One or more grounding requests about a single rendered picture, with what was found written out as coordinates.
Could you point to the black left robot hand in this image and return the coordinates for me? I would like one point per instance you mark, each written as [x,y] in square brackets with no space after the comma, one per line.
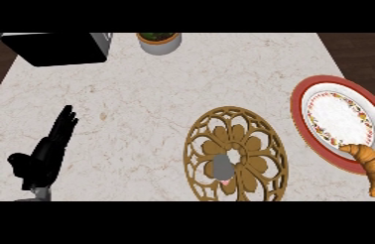
[43,155]

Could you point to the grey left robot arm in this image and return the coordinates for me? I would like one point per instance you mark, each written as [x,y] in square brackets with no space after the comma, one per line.
[40,194]

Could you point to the brown openwork round placemat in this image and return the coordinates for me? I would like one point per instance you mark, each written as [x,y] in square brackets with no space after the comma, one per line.
[254,175]

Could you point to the red round placemat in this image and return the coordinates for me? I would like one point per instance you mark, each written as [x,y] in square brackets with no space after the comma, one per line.
[298,122]

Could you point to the white floral-rimmed plate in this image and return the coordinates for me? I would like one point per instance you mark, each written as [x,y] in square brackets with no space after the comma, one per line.
[338,119]

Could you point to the golden brown croissant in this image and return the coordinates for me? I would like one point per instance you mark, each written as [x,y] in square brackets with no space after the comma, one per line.
[363,155]

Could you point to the black and silver appliance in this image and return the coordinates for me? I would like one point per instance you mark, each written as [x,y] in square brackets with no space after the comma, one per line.
[60,49]

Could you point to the small grey object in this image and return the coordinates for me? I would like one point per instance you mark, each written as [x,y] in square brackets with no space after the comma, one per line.
[223,168]

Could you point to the potted plant in grey pot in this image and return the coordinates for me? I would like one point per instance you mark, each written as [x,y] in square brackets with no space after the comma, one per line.
[158,43]

